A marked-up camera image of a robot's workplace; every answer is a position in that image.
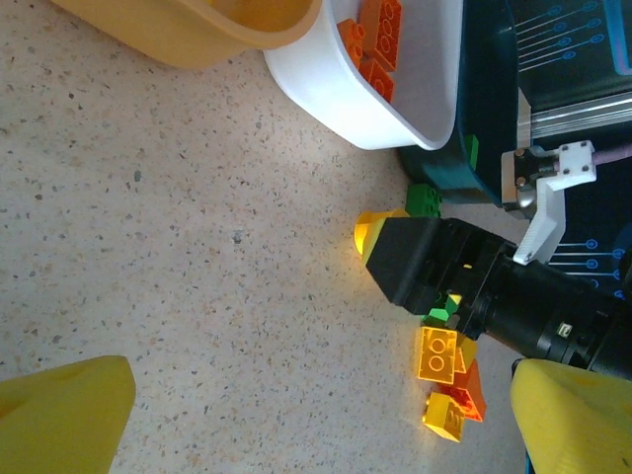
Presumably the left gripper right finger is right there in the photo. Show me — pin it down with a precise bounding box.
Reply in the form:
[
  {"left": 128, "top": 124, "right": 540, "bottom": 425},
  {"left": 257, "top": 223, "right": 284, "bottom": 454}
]
[{"left": 510, "top": 358, "right": 632, "bottom": 474}]

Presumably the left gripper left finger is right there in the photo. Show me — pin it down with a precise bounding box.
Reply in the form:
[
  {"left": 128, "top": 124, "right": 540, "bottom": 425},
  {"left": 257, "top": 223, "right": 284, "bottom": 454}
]
[{"left": 0, "top": 355, "right": 137, "bottom": 474}]

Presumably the green lego brick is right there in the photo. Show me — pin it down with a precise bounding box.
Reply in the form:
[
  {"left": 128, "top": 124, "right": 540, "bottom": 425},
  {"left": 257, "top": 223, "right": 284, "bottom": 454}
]
[
  {"left": 405, "top": 182, "right": 444, "bottom": 219},
  {"left": 425, "top": 294, "right": 458, "bottom": 328},
  {"left": 461, "top": 133, "right": 481, "bottom": 173}
]

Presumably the yellow lego brick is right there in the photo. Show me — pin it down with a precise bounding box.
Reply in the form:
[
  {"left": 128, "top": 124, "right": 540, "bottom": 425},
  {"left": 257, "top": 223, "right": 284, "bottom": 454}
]
[
  {"left": 418, "top": 325, "right": 459, "bottom": 386},
  {"left": 453, "top": 338, "right": 480, "bottom": 375},
  {"left": 421, "top": 392, "right": 469, "bottom": 444}
]

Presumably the yellow round lego piece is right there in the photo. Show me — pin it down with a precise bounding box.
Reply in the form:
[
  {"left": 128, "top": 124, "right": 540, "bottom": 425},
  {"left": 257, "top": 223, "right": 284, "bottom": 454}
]
[{"left": 354, "top": 206, "right": 412, "bottom": 259}]

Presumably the dark teal plastic container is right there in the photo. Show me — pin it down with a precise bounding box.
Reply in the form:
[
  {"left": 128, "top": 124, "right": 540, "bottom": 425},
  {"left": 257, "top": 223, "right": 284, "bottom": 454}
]
[{"left": 397, "top": 0, "right": 534, "bottom": 207}]

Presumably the white plastic container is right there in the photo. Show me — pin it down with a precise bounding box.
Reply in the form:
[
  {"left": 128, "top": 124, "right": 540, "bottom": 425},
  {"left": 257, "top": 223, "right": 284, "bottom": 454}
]
[{"left": 263, "top": 0, "right": 466, "bottom": 152}]

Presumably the long orange lego brick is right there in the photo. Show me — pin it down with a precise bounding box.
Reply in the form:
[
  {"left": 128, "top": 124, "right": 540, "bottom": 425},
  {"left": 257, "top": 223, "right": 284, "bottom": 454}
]
[{"left": 358, "top": 0, "right": 405, "bottom": 74}]

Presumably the yellow plastic container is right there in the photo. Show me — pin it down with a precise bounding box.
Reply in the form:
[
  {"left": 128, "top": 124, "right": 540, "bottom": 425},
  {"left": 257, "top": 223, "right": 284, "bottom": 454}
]
[{"left": 48, "top": 0, "right": 326, "bottom": 70}]

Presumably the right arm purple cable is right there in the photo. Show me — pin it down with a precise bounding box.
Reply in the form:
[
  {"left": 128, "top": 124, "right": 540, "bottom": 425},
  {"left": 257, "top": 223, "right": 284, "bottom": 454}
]
[{"left": 592, "top": 145, "right": 632, "bottom": 165}]

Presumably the right aluminium side rail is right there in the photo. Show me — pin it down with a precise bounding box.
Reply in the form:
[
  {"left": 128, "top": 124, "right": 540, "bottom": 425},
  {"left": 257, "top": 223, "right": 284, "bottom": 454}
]
[{"left": 516, "top": 91, "right": 632, "bottom": 145}]

